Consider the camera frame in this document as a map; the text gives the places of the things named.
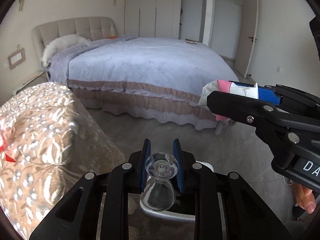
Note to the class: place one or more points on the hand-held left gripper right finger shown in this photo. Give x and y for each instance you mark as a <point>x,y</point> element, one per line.
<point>178,165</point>

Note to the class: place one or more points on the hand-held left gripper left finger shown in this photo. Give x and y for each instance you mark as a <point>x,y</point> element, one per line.
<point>147,165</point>

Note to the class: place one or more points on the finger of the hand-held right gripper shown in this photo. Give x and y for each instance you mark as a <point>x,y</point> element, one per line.
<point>232,105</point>
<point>268,95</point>

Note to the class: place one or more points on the clear suction cup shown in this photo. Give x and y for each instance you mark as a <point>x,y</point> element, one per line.
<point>160,168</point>

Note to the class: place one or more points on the pink and white wrapper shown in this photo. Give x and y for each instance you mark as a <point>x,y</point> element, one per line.
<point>212,88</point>

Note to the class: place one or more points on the white trash bin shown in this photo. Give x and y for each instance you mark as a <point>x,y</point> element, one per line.
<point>170,216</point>

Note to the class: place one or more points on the person's right hand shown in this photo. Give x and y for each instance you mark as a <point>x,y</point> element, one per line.
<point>306,198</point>

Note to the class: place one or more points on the beige open door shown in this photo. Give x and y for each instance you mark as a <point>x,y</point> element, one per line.
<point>246,30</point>

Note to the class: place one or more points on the small items on bed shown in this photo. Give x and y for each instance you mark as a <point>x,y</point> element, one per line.
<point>191,42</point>

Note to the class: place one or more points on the beige embroidered tablecloth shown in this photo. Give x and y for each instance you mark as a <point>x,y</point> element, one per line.
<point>50,135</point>

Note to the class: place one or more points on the lavender blanket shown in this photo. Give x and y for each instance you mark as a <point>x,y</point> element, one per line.
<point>140,62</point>

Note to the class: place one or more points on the white wardrobe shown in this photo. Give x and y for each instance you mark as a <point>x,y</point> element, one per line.
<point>155,7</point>

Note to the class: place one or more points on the orange item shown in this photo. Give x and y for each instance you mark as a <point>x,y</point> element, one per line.
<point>113,37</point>

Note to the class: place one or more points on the red object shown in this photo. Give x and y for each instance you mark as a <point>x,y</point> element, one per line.
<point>6,150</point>

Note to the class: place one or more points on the white nightstand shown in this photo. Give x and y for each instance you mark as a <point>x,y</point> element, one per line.
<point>27,83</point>

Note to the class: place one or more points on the white pillow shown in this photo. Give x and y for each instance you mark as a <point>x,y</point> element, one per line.
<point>62,42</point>

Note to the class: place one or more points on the beige upholstered bed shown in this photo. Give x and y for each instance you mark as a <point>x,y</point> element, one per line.
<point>82,27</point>

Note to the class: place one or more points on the white wall outlet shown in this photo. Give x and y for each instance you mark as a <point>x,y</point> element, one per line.
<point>278,69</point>

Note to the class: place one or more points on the framed wall switch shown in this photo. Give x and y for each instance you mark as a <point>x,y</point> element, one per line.
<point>16,57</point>

